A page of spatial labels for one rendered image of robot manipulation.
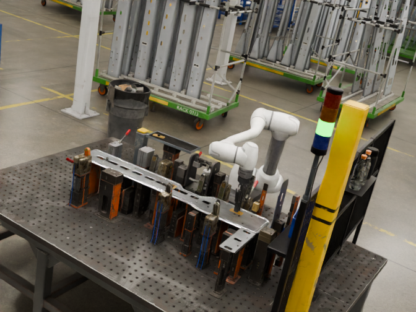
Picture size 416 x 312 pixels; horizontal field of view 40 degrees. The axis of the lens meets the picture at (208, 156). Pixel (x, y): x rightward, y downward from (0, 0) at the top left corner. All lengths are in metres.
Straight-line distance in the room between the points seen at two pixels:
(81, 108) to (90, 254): 4.35
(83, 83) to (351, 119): 5.38
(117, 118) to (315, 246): 4.23
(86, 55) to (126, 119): 1.21
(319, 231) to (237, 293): 0.81
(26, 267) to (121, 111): 2.61
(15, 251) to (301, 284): 2.57
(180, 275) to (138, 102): 3.46
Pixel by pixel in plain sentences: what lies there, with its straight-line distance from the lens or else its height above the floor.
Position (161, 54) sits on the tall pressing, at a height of 0.76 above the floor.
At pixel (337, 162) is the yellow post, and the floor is 1.73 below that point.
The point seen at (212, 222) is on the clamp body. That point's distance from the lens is 3.38.
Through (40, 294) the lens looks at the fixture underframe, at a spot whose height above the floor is 0.27.
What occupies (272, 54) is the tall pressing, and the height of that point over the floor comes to 0.46.
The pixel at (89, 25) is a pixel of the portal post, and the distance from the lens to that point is 7.40.
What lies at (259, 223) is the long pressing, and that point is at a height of 1.00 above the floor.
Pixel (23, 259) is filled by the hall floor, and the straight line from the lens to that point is 4.72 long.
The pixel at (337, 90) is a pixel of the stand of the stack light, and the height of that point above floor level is 2.08.
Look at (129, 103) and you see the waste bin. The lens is 6.57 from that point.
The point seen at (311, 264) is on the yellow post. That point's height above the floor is 1.20.
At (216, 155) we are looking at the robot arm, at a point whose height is 1.37.
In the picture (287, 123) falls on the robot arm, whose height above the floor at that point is 1.49.
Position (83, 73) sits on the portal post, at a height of 0.56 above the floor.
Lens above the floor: 2.62
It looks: 22 degrees down
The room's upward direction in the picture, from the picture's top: 11 degrees clockwise
